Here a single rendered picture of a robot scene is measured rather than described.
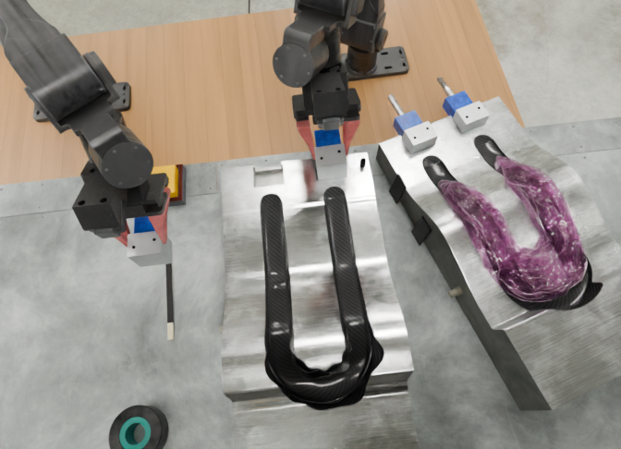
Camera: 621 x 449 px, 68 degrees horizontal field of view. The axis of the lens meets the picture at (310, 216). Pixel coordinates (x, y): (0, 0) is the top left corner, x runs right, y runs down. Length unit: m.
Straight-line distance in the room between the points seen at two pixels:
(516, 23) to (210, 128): 1.76
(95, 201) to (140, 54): 0.63
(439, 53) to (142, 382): 0.88
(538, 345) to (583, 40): 1.91
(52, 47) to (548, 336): 0.73
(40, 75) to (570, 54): 2.15
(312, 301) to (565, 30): 2.02
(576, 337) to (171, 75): 0.91
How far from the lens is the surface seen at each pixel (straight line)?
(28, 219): 1.02
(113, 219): 0.57
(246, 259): 0.75
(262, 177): 0.83
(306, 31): 0.60
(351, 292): 0.71
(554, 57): 2.37
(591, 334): 0.78
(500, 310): 0.78
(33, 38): 0.62
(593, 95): 2.31
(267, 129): 0.96
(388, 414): 0.73
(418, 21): 1.16
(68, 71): 0.58
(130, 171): 0.55
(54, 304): 0.93
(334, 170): 0.76
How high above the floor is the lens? 1.59
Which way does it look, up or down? 67 degrees down
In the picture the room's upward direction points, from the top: 4 degrees counter-clockwise
